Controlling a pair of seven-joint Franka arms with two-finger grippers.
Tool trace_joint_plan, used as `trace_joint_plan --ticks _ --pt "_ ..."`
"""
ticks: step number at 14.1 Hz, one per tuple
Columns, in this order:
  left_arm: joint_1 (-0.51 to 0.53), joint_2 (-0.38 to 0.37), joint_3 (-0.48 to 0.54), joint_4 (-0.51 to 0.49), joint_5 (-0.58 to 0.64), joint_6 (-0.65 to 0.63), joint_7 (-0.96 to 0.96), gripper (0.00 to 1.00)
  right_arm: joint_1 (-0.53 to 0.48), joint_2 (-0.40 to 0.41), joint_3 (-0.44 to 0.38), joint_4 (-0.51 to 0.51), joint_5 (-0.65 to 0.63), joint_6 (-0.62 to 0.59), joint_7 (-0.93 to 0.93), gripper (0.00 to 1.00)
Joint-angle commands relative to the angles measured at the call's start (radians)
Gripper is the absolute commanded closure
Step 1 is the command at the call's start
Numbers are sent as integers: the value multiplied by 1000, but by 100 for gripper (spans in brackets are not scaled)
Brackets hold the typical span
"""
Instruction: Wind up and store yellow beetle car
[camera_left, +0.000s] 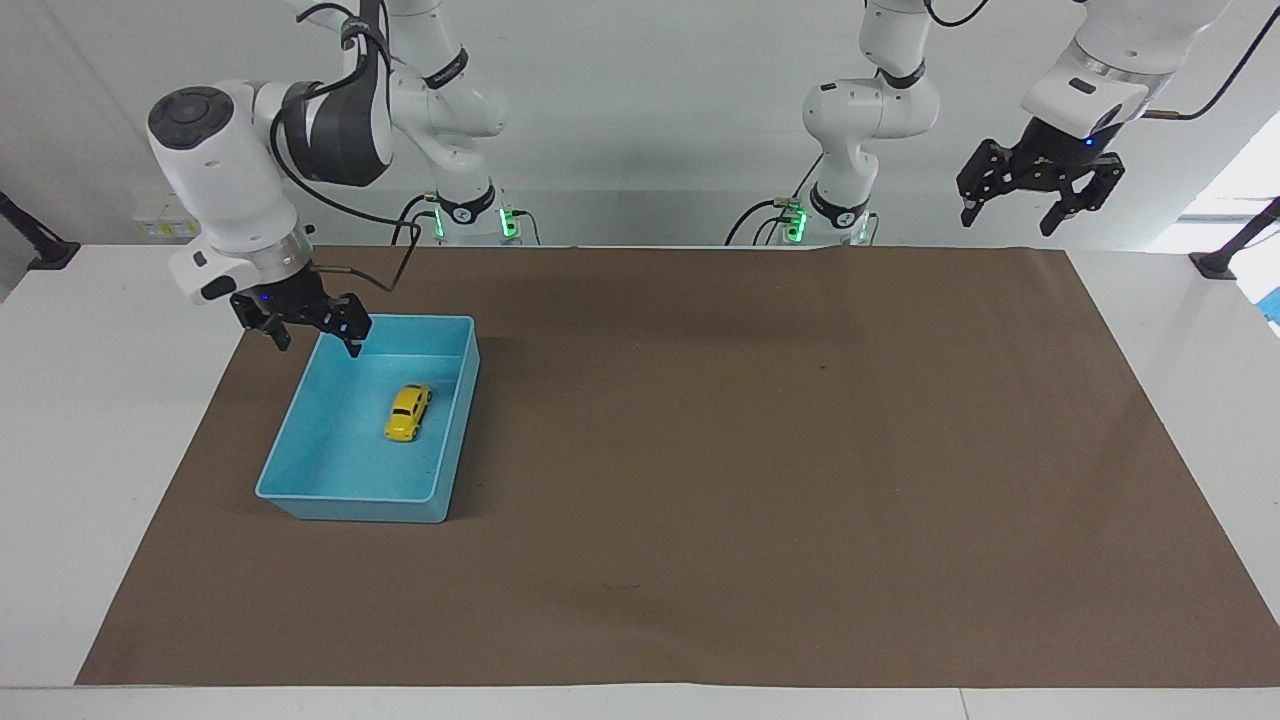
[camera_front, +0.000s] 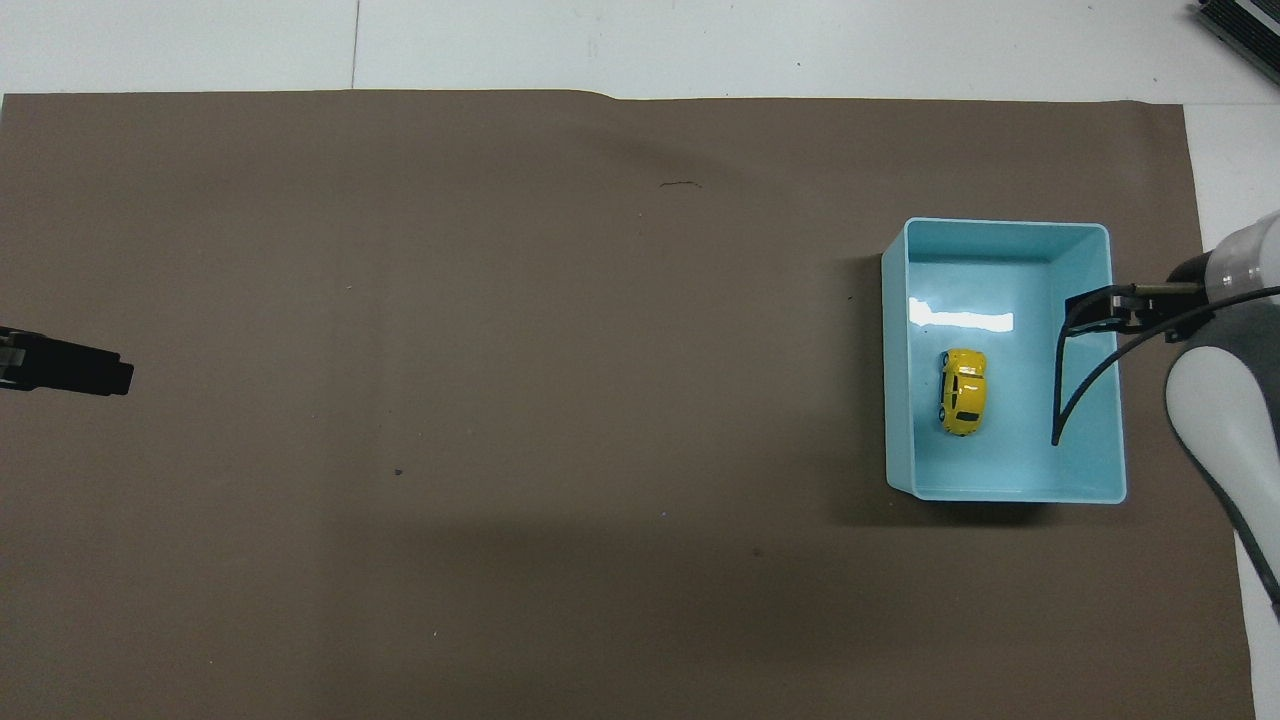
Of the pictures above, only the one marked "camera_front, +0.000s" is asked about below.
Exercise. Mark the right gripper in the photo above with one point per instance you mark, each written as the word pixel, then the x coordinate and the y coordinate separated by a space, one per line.
pixel 1192 270

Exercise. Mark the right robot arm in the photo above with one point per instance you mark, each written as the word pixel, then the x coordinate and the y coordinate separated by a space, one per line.
pixel 1212 400

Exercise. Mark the yellow toy beetle car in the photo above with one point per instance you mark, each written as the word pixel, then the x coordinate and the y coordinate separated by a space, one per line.
pixel 964 392

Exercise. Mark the dark striped object corner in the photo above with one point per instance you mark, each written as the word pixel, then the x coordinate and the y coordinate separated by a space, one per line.
pixel 1245 25

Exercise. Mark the light blue plastic bin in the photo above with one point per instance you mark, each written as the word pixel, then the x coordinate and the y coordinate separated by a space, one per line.
pixel 1000 470

